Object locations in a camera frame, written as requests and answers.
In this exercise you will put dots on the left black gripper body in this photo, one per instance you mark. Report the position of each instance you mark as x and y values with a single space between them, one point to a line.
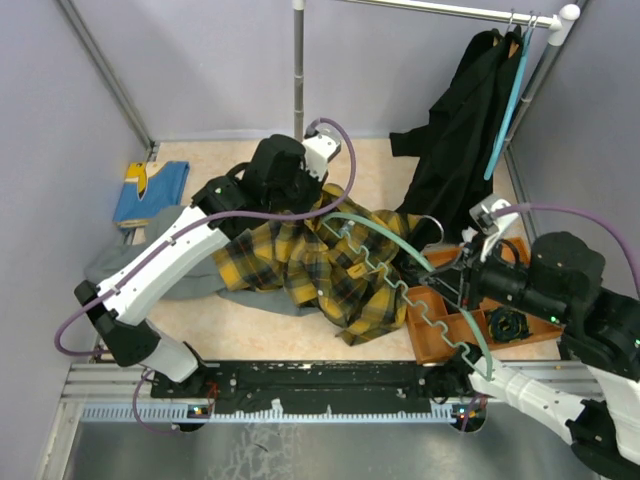
299 196

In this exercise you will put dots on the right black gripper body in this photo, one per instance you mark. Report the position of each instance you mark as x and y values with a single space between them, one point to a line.
497 278

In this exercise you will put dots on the yellow black plaid shirt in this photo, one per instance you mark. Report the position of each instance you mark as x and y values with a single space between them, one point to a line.
346 271

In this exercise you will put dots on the grey button-up shirt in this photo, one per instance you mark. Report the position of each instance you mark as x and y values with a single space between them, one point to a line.
200 280

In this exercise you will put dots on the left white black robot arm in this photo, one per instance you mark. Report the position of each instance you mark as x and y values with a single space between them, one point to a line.
231 204

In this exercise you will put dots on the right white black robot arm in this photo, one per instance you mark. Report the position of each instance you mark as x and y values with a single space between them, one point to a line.
561 284

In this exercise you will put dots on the folded blue shirt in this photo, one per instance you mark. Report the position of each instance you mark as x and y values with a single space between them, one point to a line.
148 188

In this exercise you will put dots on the rolled dark blue tie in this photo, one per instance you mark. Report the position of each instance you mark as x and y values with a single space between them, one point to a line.
507 325

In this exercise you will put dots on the orange wooden compartment tray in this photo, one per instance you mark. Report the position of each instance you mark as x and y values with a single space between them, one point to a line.
428 346

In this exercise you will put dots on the black hanging garments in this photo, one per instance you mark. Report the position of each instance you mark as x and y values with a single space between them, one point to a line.
455 145

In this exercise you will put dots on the metal clothes rack pole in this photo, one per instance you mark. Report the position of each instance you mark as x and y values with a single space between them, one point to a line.
298 64

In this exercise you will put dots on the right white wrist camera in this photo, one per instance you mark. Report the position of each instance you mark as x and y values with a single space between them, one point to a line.
492 228

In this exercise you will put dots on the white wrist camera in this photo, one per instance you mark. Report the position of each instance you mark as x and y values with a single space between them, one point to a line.
492 228
320 150

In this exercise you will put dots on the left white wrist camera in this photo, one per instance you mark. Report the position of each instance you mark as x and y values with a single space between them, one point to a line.
320 150

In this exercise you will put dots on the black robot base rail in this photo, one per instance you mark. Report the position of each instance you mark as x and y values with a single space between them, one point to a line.
352 388

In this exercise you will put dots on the horizontal metal clothes rail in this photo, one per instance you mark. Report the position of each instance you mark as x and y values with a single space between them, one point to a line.
556 22

